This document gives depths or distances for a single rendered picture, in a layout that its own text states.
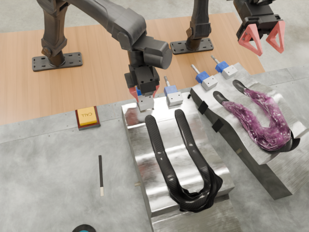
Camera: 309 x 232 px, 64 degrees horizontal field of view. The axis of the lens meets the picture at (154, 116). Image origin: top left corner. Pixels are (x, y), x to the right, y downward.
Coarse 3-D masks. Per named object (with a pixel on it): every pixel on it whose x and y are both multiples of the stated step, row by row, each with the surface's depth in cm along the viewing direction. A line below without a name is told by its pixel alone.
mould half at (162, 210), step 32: (128, 128) 84; (160, 128) 85; (192, 128) 86; (192, 160) 79; (160, 192) 70; (192, 192) 72; (224, 192) 76; (160, 224) 74; (192, 224) 74; (224, 224) 75
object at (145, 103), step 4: (136, 88) 85; (140, 92) 84; (140, 96) 82; (144, 96) 82; (148, 96) 83; (152, 96) 83; (140, 100) 82; (144, 100) 82; (148, 100) 82; (152, 100) 82; (140, 104) 82; (144, 104) 82; (148, 104) 83; (152, 104) 84; (140, 108) 84; (144, 108) 85; (148, 108) 86
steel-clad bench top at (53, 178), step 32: (160, 96) 101; (288, 96) 108; (0, 128) 88; (32, 128) 90; (64, 128) 91; (96, 128) 92; (0, 160) 83; (32, 160) 84; (64, 160) 86; (96, 160) 87; (128, 160) 88; (224, 160) 91; (0, 192) 79; (32, 192) 80; (64, 192) 81; (96, 192) 82; (128, 192) 83; (256, 192) 87; (0, 224) 75; (32, 224) 76; (64, 224) 76; (96, 224) 77; (128, 224) 78; (256, 224) 82; (288, 224) 83
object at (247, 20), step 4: (240, 16) 70; (256, 16) 64; (260, 16) 65; (264, 16) 65; (276, 16) 66; (244, 20) 64; (248, 20) 64; (252, 20) 64; (256, 20) 65; (244, 24) 65; (248, 24) 66; (240, 28) 67; (244, 28) 67; (260, 28) 67; (264, 28) 69; (268, 28) 69; (240, 32) 68; (264, 32) 70; (268, 32) 70
